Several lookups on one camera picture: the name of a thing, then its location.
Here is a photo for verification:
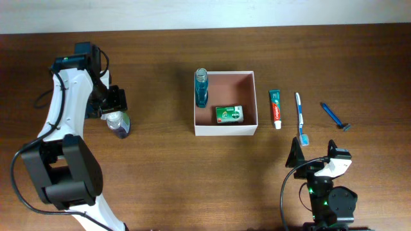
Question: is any green red toothpaste tube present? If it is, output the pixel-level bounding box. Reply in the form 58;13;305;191
269;89;282;130

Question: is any blue white toothbrush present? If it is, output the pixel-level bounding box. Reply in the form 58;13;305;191
295;92;310;146

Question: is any blue disposable razor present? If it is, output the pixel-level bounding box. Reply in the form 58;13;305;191
320;103;351;132

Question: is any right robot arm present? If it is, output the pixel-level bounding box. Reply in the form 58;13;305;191
279;137;358;230

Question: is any white open cardboard box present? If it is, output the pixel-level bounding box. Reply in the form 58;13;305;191
193;71;258;137

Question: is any green soap box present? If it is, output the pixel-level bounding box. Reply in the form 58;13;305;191
215;105;244;124

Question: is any teal mouthwash bottle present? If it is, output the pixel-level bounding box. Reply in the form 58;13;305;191
195;68;209;108

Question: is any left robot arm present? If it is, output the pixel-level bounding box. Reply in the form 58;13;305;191
15;42;128;230

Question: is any purple hand sanitizer bottle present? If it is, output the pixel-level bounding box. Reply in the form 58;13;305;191
101;111;131;139

